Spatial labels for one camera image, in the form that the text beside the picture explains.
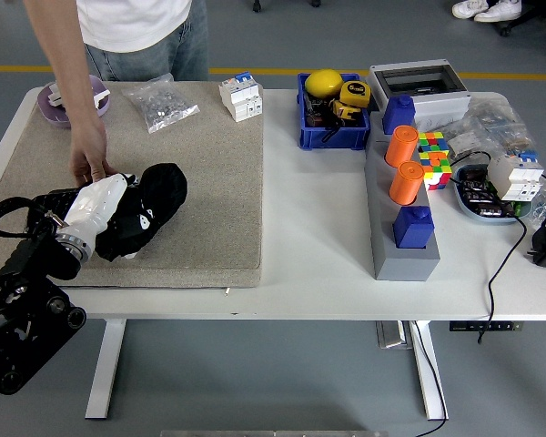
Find white circuit breaker blue switch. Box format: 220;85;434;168
218;70;264;123
486;149;545;202

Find dark brown electronic part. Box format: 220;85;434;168
305;95;336;129

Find grey electrical enclosure box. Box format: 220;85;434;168
368;59;472;131

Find dark brown packets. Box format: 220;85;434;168
458;166;516;216

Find orange plastic cylinder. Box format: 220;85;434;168
385;125;420;168
389;160;425;205

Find black table control panel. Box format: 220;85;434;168
449;320;527;332

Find clear bag of screws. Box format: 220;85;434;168
122;72;200;134

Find blue plastic bin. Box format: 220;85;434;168
296;71;372;151

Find yellow round ball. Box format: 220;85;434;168
304;68;345;99

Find yellow black tape measure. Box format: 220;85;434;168
331;80;373;122

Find black rag with white print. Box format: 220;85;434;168
94;162;188;262

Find multicolour puzzle cube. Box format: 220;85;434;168
417;131;454;191

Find black film-wrapped panel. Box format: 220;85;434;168
26;184;96;229

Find person's right hand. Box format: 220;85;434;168
67;118;119;187

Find blue plastic block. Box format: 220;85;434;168
381;94;416;137
392;205;436;250

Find white plastic switch part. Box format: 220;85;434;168
48;80;67;108
92;88;112;114

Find light blue bowl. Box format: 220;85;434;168
451;163;533;225

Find white shoe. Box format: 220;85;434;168
451;0;489;19
473;0;523;23

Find black cable under table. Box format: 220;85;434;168
409;320;448;437

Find white table leg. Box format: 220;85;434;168
409;320;448;421
84;318;127;420

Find small clear bag white parts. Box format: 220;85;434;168
445;131;481;159

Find grey-brown mat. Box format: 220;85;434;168
0;80;265;290

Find black office chair base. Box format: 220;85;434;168
498;0;546;37

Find grey block holder base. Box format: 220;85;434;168
363;129;441;281

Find large clear bag of parts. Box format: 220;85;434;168
461;97;536;158

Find purple plastic tray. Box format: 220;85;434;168
36;75;112;129

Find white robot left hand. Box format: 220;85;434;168
64;173;141;237

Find person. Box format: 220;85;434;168
22;0;209;187

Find grey control box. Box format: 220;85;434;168
375;320;413;351

